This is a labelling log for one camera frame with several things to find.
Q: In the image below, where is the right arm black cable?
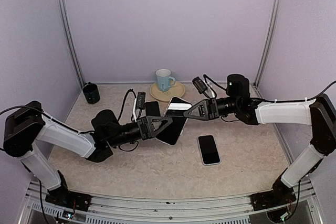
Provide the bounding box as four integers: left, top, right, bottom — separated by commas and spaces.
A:
203, 74, 336, 103

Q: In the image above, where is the dark green mug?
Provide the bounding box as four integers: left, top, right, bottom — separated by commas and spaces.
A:
82, 82, 100, 104

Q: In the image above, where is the left aluminium corner post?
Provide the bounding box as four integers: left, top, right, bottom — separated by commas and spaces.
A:
57, 0, 86, 88

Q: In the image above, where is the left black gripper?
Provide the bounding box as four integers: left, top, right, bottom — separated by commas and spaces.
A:
107, 115, 173, 147

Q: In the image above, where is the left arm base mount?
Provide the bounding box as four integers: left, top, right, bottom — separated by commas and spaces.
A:
45, 189, 92, 212

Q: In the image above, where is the dark phone with teal edge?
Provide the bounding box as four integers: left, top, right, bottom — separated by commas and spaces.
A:
145, 101, 161, 116

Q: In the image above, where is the lilac phone case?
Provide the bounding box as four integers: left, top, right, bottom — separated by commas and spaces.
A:
197, 134, 221, 167

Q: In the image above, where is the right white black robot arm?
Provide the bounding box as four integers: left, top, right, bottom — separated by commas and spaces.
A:
183, 74, 335, 205

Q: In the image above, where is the aluminium front rail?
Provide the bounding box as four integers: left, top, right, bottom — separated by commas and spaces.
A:
15, 180, 325, 223

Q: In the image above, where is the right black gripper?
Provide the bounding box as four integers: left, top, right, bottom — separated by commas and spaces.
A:
183, 96, 239, 121

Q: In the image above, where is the right aluminium corner post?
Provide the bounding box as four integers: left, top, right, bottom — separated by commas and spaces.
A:
254, 0, 281, 89

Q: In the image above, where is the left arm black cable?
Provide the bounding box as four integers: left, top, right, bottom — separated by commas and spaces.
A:
0, 88, 137, 153

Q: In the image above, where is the cream round plate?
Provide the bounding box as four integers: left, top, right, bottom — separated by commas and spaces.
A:
150, 81, 185, 102

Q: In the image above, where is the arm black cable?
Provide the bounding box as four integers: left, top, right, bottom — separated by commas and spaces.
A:
203, 74, 336, 103
0, 88, 137, 153

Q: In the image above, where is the light blue ceramic mug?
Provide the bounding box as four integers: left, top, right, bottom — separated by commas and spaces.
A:
155, 69, 176, 92

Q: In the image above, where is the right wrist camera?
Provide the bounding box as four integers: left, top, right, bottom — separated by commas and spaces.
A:
192, 77, 217, 99

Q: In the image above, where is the aluminium corner post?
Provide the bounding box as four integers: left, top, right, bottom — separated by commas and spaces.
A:
57, 0, 86, 88
254, 0, 281, 89

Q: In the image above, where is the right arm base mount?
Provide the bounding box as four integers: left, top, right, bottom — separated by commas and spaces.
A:
250, 180, 297, 211

